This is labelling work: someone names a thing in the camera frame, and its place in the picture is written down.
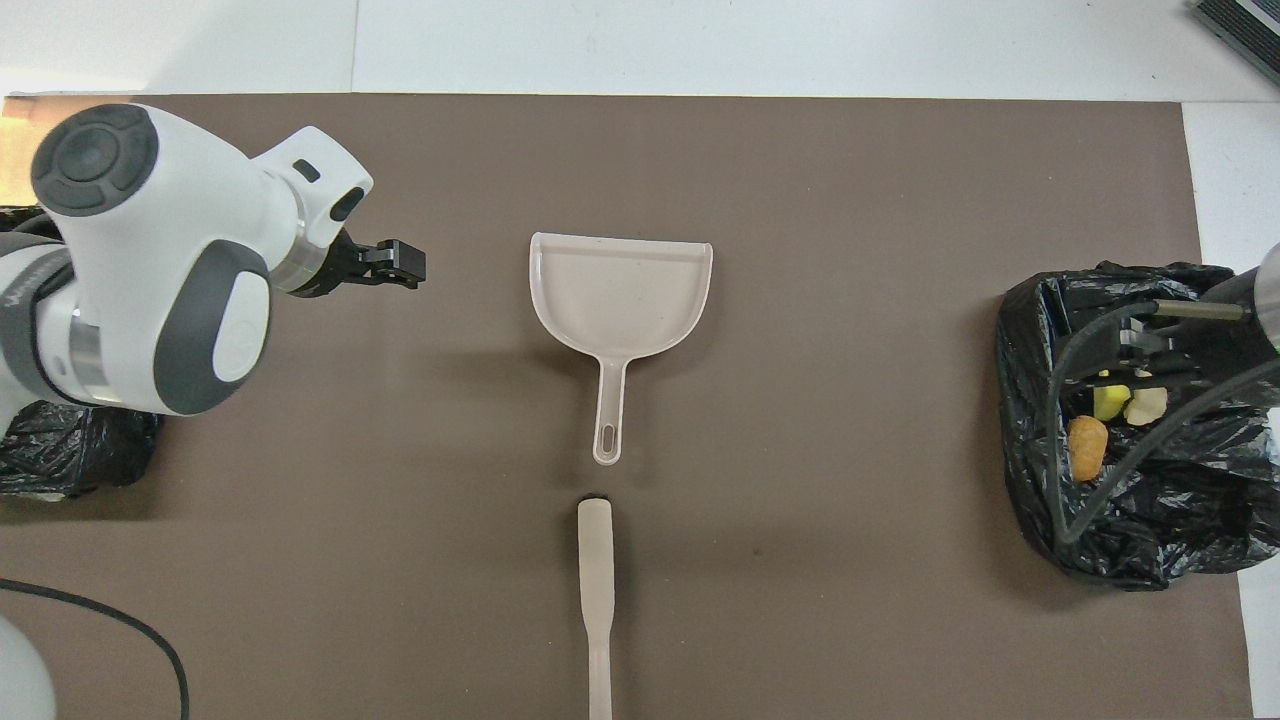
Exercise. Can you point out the pale yellow bread chunk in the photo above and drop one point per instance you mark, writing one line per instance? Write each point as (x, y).
(1147, 405)

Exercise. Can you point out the pale pink plastic dustpan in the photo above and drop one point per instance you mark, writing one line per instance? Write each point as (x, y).
(620, 295)

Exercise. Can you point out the green and yellow sponge piece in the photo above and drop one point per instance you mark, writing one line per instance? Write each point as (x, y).
(1110, 402)

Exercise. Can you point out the grey ribbed device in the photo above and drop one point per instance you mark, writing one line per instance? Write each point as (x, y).
(1240, 28)

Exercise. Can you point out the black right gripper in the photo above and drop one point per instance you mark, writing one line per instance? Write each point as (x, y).
(1210, 345)

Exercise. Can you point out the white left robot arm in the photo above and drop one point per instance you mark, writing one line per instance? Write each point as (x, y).
(160, 260)

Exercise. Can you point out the large brown table mat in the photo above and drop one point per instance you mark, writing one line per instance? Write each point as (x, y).
(800, 450)

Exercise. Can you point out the brown bread roll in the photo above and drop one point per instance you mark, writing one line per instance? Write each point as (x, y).
(1087, 448)

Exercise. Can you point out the open black bag lined bin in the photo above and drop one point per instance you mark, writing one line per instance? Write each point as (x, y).
(1200, 480)

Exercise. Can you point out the pale pink hand brush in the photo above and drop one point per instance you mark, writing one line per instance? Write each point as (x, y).
(596, 560)

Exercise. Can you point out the black bag covered box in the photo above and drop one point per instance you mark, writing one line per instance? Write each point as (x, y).
(70, 450)

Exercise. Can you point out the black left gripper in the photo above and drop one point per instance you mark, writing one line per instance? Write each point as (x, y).
(335, 268)

